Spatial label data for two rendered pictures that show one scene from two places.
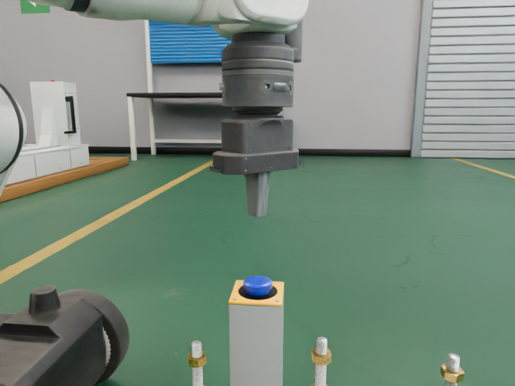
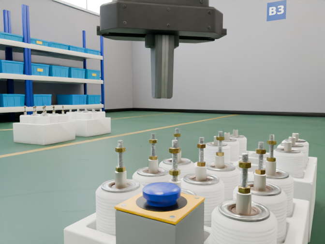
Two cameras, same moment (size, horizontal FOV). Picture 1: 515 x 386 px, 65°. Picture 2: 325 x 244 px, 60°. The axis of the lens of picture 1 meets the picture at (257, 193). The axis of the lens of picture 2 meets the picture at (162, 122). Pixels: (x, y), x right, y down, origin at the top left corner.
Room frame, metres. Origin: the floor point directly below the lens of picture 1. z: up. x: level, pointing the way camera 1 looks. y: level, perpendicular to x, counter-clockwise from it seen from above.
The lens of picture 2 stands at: (0.78, 0.12, 0.42)
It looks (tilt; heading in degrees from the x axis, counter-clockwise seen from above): 5 degrees down; 205
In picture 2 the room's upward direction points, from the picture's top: straight up
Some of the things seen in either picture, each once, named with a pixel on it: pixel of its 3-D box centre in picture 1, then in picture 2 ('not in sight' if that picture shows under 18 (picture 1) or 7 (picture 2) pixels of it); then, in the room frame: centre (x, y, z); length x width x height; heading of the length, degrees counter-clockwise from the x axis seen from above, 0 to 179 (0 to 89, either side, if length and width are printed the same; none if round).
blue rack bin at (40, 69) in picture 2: not in sight; (31, 70); (-2.92, -4.24, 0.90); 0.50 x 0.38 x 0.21; 83
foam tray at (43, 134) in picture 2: not in sight; (45, 131); (-1.18, -2.04, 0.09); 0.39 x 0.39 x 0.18; 0
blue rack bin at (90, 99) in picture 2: not in sight; (86, 99); (-4.21, -4.07, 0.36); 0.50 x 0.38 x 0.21; 84
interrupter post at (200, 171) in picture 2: not in sight; (201, 173); (0.22, -0.05, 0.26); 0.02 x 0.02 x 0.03
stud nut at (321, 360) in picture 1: (321, 355); (174, 150); (0.34, -0.06, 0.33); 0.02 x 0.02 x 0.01; 30
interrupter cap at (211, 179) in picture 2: not in sight; (200, 179); (0.22, -0.05, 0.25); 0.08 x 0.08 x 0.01
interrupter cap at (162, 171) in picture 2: not in sight; (153, 172); (0.21, -0.17, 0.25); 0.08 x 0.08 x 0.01
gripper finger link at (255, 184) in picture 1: (252, 192); (169, 68); (0.51, 0.01, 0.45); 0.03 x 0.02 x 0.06; 38
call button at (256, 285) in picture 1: (257, 287); (161, 196); (0.52, 0.00, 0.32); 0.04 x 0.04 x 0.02
